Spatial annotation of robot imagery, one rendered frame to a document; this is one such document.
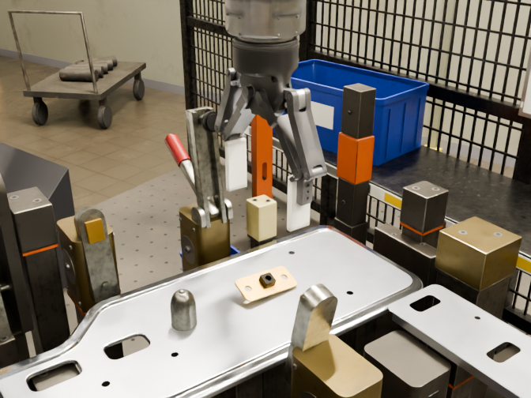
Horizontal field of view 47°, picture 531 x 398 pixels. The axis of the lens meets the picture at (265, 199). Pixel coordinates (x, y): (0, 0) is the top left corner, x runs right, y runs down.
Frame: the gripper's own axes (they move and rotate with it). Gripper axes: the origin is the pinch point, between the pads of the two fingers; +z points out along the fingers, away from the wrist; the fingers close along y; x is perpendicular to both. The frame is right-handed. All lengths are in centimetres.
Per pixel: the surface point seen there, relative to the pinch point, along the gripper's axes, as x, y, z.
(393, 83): 52, -29, -1
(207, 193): -0.4, -14.3, 4.5
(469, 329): 15.7, 21.6, 13.8
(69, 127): 89, -378, 114
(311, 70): 48, -50, 0
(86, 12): 160, -517, 55
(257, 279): -1.0, -0.5, 12.0
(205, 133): 0.4, -15.6, -4.1
